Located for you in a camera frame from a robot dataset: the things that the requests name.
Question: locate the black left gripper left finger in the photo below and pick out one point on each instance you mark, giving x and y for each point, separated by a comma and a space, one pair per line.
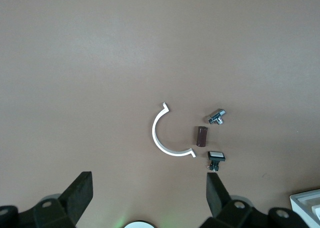
75, 195

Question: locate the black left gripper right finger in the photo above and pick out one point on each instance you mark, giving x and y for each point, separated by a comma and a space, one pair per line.
216, 195

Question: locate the black push button white cap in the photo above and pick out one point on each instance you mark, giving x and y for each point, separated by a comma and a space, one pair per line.
216, 156

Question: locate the white drawer cabinet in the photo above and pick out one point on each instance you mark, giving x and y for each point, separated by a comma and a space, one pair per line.
300, 198

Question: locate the brown cylindrical component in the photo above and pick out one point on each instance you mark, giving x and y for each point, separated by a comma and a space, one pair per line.
201, 137

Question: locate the silver metal fitting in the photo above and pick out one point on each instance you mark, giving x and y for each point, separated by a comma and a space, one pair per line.
216, 116

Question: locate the white semicircular pipe clamp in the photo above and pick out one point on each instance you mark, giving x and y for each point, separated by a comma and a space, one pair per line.
153, 134

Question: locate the brown table cover sheet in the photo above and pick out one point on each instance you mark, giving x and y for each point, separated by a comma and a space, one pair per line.
75, 63

